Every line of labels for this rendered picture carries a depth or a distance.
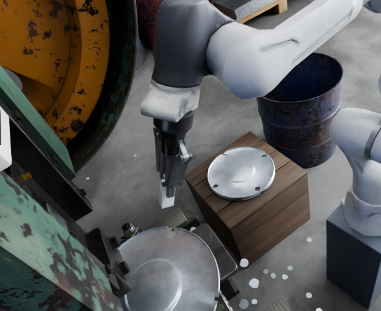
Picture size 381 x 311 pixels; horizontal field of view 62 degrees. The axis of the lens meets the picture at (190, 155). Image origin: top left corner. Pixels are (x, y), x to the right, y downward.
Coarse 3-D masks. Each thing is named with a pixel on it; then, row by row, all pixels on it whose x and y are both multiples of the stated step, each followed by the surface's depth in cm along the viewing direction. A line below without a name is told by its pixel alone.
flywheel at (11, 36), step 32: (0, 0) 59; (32, 0) 61; (64, 0) 64; (96, 0) 63; (0, 32) 62; (32, 32) 64; (64, 32) 67; (96, 32) 66; (0, 64) 64; (32, 64) 67; (64, 64) 70; (96, 64) 70; (32, 96) 71; (64, 96) 72; (96, 96) 74; (64, 128) 74
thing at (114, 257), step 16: (16, 176) 43; (32, 192) 45; (48, 208) 47; (64, 224) 50; (80, 240) 53; (96, 240) 55; (112, 240) 58; (96, 256) 53; (112, 256) 54; (128, 272) 54; (128, 288) 55
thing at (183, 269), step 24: (144, 240) 76; (168, 240) 74; (192, 240) 72; (144, 264) 71; (168, 264) 69; (192, 264) 68; (216, 264) 66; (144, 288) 67; (168, 288) 65; (192, 288) 64; (216, 288) 63
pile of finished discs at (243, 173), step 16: (224, 160) 144; (240, 160) 140; (256, 160) 138; (208, 176) 140; (224, 176) 137; (240, 176) 134; (256, 176) 132; (272, 176) 129; (224, 192) 131; (240, 192) 129; (256, 192) 127
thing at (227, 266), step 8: (192, 232) 74; (200, 232) 73; (208, 232) 72; (208, 240) 71; (216, 240) 70; (216, 248) 69; (224, 248) 68; (216, 256) 68; (224, 256) 67; (224, 264) 66; (232, 264) 65; (224, 272) 65; (232, 272) 64; (224, 280) 65
